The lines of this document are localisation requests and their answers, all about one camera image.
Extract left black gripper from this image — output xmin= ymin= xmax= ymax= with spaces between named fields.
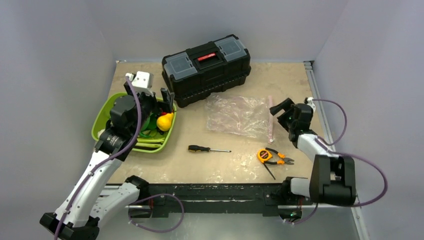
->
xmin=124 ymin=81 xmax=173 ymax=136

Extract yellow pear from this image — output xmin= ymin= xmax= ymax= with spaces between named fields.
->
xmin=156 ymin=112 xmax=174 ymax=132

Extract clear zip top bag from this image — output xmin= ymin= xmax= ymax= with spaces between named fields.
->
xmin=204 ymin=93 xmax=270 ymax=142

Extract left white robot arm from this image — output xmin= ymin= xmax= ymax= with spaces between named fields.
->
xmin=39 ymin=78 xmax=174 ymax=240

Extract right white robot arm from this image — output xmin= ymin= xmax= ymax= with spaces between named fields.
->
xmin=269 ymin=97 xmax=356 ymax=207

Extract green plastic tray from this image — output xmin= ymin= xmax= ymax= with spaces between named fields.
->
xmin=91 ymin=92 xmax=177 ymax=154

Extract green leafy vegetable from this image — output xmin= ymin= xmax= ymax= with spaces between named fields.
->
xmin=138 ymin=114 xmax=159 ymax=139

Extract orange tape measure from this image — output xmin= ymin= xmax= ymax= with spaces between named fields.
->
xmin=256 ymin=149 xmax=273 ymax=164

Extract orange black pliers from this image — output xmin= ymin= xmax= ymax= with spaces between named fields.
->
xmin=262 ymin=147 xmax=295 ymax=180

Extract green celery stalks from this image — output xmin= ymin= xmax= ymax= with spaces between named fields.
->
xmin=135 ymin=138 xmax=165 ymax=149

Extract black plastic toolbox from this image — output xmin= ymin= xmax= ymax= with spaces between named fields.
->
xmin=161 ymin=34 xmax=252 ymax=108

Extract black yellow screwdriver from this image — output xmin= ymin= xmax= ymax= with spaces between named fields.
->
xmin=188 ymin=145 xmax=232 ymax=153

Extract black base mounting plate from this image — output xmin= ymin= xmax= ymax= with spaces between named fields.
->
xmin=125 ymin=183 xmax=315 ymax=220

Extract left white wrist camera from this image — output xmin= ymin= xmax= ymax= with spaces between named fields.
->
xmin=125 ymin=71 xmax=154 ymax=96

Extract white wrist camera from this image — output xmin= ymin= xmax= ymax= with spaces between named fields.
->
xmin=304 ymin=97 xmax=316 ymax=112
xmin=125 ymin=71 xmax=154 ymax=96

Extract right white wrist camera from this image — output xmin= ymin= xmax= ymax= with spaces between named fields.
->
xmin=304 ymin=97 xmax=316 ymax=112

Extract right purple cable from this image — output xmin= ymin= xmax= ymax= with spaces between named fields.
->
xmin=311 ymin=98 xmax=388 ymax=208

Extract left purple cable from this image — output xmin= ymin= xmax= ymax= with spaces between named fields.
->
xmin=52 ymin=76 xmax=143 ymax=240

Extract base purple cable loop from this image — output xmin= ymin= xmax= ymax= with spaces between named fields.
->
xmin=127 ymin=193 xmax=185 ymax=233

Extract aluminium frame rails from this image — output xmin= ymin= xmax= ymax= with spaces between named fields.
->
xmin=99 ymin=60 xmax=370 ymax=240

